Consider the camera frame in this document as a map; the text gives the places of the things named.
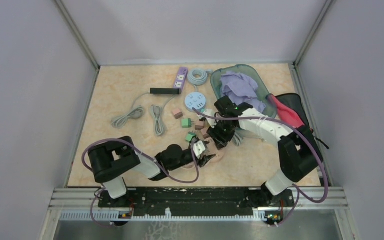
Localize red and black bag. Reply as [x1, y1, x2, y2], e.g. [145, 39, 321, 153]
[266, 93, 330, 150]

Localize white power strip cable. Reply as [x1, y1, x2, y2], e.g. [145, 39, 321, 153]
[232, 130, 266, 147]

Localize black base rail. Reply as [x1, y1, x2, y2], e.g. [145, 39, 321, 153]
[94, 187, 294, 217]

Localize pink round power socket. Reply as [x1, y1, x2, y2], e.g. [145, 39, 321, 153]
[207, 148, 226, 163]

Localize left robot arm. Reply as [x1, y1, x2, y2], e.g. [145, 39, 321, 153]
[81, 136, 217, 207]

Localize blue round power socket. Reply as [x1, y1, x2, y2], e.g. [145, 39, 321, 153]
[184, 92, 207, 112]

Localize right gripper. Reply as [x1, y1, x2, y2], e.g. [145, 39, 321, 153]
[207, 118, 237, 149]

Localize teal plastic basin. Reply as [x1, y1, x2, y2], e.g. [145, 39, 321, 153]
[210, 64, 277, 118]

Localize lavender cloth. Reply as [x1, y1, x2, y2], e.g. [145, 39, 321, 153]
[220, 71, 266, 113]

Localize purple power strip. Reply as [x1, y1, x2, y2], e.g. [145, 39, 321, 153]
[173, 66, 189, 92]

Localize green plug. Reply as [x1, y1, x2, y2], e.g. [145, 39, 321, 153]
[185, 131, 197, 143]
[181, 118, 194, 129]

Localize grey cable bundle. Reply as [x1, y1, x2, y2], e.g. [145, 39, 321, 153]
[111, 92, 151, 129]

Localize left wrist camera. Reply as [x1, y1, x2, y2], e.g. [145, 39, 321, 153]
[191, 140, 208, 158]

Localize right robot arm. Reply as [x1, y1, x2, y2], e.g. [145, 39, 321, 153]
[201, 96, 323, 206]

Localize black power strip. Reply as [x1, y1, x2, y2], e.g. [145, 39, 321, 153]
[149, 88, 181, 95]

